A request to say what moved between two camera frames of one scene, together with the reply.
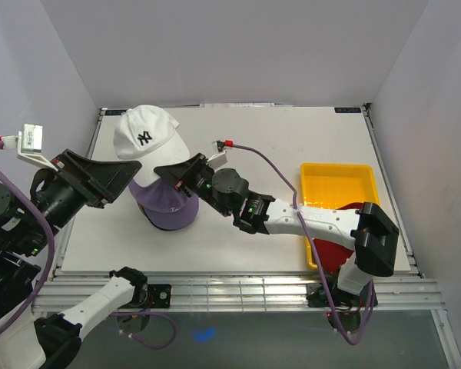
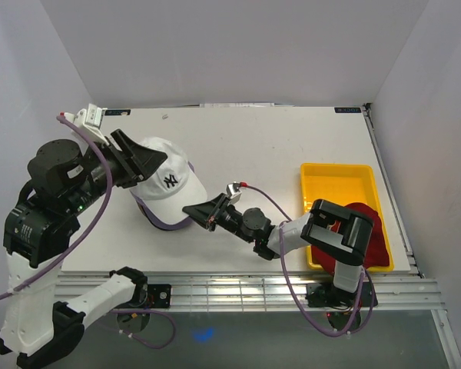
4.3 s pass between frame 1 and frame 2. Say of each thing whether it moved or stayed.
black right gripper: moved
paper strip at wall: stayed
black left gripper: moved
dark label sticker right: stayed
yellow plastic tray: stayed
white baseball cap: moved
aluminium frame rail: stayed
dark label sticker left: stayed
